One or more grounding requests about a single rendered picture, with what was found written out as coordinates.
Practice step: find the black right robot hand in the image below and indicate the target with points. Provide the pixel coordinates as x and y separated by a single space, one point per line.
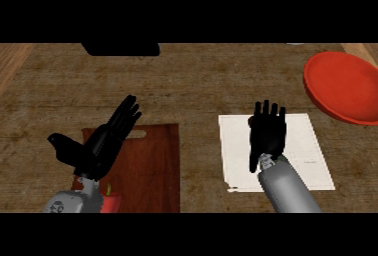
268 135

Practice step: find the white placemat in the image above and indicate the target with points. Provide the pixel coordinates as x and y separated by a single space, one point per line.
305 150

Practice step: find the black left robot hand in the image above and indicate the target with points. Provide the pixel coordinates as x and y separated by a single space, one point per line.
101 146

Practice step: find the black appliance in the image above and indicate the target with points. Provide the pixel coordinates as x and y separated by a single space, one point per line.
120 48

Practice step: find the red bowl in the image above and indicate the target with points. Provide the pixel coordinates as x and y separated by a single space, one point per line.
345 86

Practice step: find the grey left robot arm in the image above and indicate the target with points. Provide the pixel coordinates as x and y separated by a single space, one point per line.
75 198

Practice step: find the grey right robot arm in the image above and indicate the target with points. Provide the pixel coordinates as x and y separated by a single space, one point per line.
286 186

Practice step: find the brown wooden cutting board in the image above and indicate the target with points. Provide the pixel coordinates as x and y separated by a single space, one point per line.
148 166

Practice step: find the red pepper with green stem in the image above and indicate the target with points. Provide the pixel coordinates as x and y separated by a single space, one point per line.
112 202

